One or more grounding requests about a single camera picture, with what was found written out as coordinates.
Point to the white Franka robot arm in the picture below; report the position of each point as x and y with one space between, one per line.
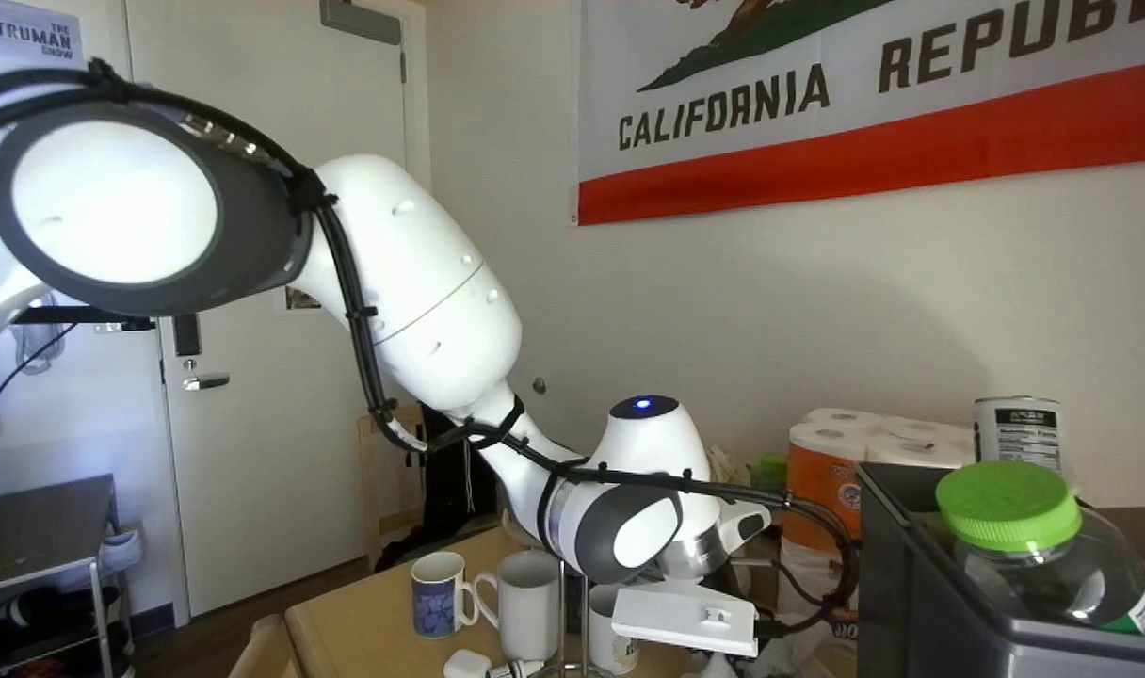
434 304

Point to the light gray mug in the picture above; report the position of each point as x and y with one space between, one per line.
529 606

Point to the white mug with blue print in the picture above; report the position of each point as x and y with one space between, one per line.
437 595

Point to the white mug with small print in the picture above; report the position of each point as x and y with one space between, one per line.
601 635

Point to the green bottle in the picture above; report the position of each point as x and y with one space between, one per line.
765 471

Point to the flat brown cardboard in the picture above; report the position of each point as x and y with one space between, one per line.
395 503

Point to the orange toilet paper pack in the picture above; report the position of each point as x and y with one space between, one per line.
837 476

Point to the white door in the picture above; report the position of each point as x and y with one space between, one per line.
264 476

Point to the small white object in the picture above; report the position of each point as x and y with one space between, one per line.
470 663

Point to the gray door closer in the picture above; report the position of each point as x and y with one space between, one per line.
363 20

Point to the California Republic flag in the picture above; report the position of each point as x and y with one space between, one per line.
923 114

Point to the white labelled canister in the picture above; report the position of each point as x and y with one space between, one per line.
1020 433

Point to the clear jar with green lid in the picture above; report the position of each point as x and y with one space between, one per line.
1026 527

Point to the metal cart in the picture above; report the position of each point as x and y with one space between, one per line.
32 527

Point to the white printed sign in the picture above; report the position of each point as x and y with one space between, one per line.
32 34

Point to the black camera on stand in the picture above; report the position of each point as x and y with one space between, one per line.
86 318

